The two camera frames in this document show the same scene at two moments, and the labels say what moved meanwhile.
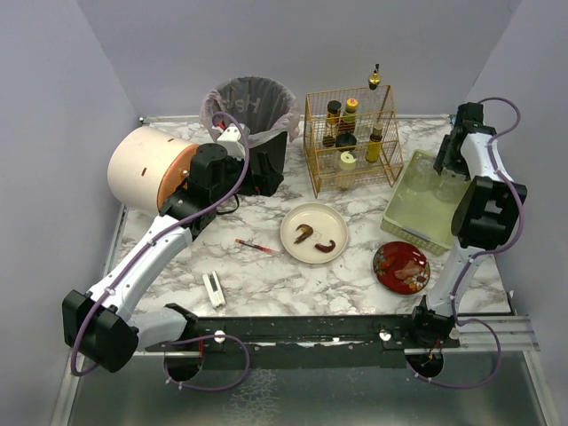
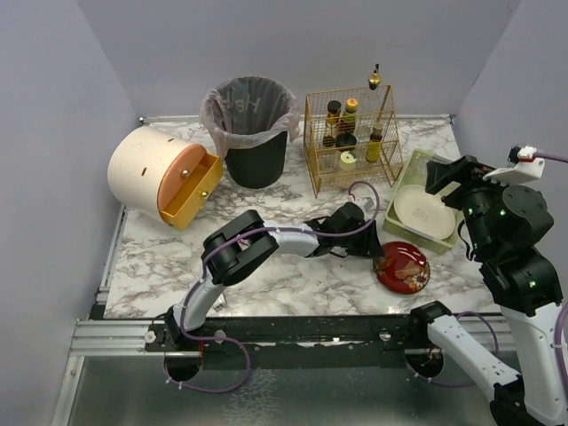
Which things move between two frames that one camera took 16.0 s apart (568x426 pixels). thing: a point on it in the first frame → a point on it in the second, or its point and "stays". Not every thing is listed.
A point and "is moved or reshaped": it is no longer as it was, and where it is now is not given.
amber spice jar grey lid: [333, 117] stays
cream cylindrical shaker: [347, 161] stays
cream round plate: [313, 232] is moved or reshaped
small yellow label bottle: [374, 147] stays
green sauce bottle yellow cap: [350, 116] stays
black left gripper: [259, 173] → [368, 240]
